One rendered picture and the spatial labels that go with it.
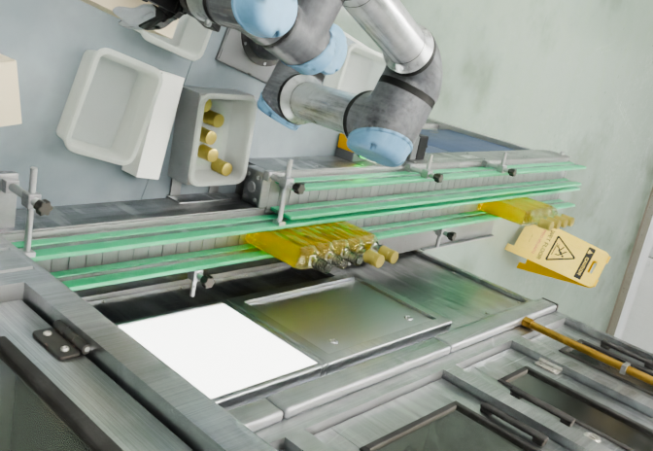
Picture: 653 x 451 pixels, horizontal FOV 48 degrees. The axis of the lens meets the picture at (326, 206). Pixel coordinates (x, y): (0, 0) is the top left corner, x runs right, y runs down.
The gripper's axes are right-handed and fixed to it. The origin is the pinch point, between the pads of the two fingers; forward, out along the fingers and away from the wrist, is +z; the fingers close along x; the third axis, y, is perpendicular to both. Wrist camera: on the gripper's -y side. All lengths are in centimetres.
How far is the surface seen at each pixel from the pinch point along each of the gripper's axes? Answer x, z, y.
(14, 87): 23.9, 27.7, -0.4
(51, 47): 14.2, 35.3, -8.3
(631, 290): 25, 106, -684
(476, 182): 3, 24, -168
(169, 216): 40, 23, -41
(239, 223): 37, 20, -60
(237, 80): 5, 36, -57
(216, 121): 16, 29, -50
